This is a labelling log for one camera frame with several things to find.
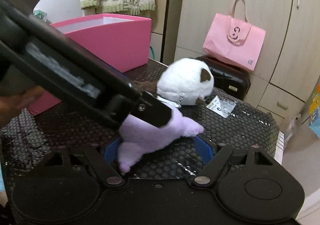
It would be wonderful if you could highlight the purple plush toy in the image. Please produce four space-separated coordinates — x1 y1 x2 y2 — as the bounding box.
118 104 204 174

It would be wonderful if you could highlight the white brown plush cat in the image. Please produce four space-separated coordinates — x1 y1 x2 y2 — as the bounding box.
134 58 214 108

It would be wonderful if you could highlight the left hand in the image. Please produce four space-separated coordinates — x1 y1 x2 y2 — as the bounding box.
0 86 45 128

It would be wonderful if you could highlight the small printed card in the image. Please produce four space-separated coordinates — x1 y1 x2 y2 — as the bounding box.
206 95 236 118

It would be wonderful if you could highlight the black suitcase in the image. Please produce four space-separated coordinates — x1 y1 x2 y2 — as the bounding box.
196 55 251 101

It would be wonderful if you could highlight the pink storage box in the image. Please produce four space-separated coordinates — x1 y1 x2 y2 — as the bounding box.
26 14 151 112

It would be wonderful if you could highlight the colourful paper gift bag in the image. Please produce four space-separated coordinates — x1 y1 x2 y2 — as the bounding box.
309 82 320 138

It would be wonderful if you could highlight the teal bag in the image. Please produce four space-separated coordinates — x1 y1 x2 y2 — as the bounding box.
150 47 156 60

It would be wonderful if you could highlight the pink tote bag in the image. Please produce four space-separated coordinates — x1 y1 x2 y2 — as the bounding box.
202 0 266 72

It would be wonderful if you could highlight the beige wardrobe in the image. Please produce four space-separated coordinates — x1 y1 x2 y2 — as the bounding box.
175 0 319 124

